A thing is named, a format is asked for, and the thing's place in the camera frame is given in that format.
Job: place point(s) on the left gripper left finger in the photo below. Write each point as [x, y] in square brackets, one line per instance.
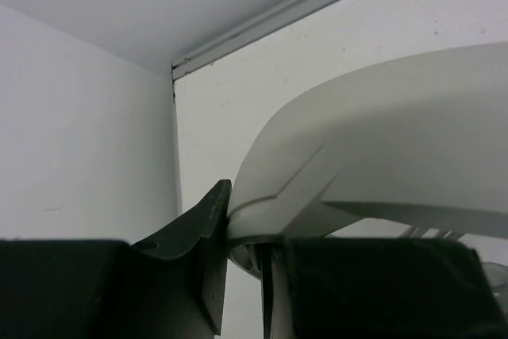
[169, 285]

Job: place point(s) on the aluminium table frame rail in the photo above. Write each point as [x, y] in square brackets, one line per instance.
[226, 90]

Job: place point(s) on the white grey headphones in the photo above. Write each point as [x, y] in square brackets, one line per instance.
[419, 140]

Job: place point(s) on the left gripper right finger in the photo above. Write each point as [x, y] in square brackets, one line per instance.
[376, 288]

